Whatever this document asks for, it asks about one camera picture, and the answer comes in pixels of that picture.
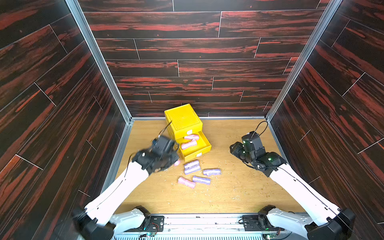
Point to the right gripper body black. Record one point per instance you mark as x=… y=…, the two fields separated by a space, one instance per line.
x=237 y=149

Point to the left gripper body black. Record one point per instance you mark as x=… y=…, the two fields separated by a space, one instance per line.
x=168 y=160

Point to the yellow top drawer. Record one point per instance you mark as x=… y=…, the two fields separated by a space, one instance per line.
x=180 y=129

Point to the yellow drawer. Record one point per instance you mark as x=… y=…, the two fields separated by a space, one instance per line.
x=180 y=129
x=203 y=146

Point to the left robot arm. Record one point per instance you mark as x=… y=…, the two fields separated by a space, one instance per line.
x=98 y=220

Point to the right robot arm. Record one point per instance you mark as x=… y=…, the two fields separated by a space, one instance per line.
x=325 y=220

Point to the yellow drawer cabinet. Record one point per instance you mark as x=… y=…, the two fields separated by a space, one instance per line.
x=181 y=113

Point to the purple roll middle right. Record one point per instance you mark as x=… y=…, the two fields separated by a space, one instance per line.
x=212 y=172

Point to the purple roll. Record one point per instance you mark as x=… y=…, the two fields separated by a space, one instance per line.
x=191 y=170
x=191 y=164
x=200 y=180
x=212 y=172

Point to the purple roll upper back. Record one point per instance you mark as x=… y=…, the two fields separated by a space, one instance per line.
x=191 y=164

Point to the purple roll upper front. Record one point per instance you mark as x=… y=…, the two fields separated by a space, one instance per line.
x=191 y=170

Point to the purple roll lower centre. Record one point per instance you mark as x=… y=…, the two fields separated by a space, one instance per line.
x=200 y=180

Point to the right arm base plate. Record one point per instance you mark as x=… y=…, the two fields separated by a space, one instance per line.
x=251 y=223

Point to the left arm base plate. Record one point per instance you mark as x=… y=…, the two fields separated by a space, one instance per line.
x=154 y=223

